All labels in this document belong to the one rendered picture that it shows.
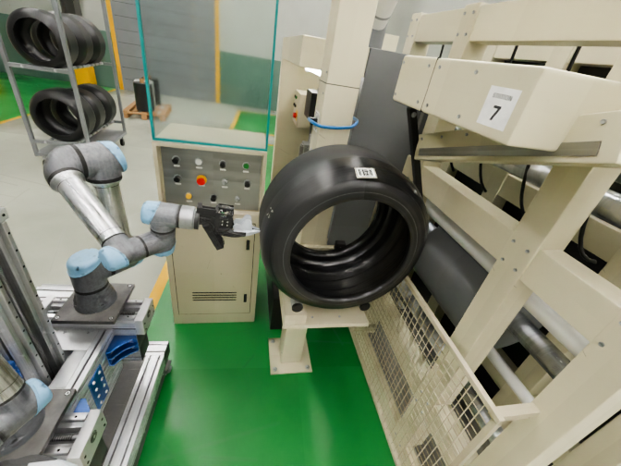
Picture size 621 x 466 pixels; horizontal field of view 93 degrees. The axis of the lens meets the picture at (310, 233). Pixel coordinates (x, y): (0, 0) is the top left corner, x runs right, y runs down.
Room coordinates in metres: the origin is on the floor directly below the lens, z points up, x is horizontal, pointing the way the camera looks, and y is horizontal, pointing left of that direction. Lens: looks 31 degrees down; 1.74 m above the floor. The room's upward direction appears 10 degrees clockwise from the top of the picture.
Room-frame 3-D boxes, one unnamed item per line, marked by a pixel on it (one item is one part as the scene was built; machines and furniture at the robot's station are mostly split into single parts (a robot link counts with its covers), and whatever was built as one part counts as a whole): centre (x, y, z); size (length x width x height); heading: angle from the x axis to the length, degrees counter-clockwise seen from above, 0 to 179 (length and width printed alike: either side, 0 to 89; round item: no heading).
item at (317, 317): (1.03, -0.09, 0.80); 0.37 x 0.36 x 0.02; 105
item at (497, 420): (0.89, -0.47, 0.65); 0.90 x 0.02 x 0.70; 15
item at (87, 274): (0.85, 0.84, 0.88); 0.13 x 0.12 x 0.14; 151
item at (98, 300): (0.84, 0.84, 0.77); 0.15 x 0.15 x 0.10
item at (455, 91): (0.99, -0.41, 1.71); 0.61 x 0.25 x 0.15; 15
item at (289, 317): (0.99, 0.04, 0.83); 0.36 x 0.09 x 0.06; 15
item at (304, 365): (1.27, -0.01, 0.01); 0.27 x 0.27 x 0.02; 15
